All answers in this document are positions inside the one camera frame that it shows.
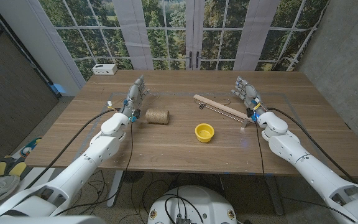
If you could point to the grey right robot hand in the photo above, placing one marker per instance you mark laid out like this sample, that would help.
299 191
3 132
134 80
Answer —
250 95

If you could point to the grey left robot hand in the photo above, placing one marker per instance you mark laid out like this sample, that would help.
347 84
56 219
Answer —
133 96

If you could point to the brown jute twine spool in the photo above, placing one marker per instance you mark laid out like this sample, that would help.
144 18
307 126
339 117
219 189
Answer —
157 116

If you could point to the long wooden stick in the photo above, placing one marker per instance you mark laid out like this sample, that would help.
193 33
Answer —
219 106

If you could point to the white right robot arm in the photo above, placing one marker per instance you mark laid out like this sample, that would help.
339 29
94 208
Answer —
315 174

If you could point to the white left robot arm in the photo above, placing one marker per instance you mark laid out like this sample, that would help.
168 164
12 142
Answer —
73 174

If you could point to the small yellow cup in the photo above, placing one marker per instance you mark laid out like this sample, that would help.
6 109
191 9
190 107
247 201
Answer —
204 133

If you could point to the white power strip box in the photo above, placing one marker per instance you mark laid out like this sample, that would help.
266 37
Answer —
104 69

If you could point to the printed forest window backdrop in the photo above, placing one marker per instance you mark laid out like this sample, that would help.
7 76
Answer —
166 31

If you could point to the blue tape patch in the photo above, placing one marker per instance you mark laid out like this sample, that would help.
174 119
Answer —
59 88

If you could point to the white table leg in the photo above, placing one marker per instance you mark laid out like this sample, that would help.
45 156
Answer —
115 186

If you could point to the grey table leg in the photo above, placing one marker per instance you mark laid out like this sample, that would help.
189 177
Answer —
274 193

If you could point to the blue and white slipper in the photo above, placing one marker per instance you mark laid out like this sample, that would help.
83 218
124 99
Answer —
30 147

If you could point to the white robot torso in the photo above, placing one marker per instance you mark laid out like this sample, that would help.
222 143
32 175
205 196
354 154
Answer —
194 205

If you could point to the yellow and black shoes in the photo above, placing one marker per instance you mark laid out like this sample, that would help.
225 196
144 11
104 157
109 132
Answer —
8 168

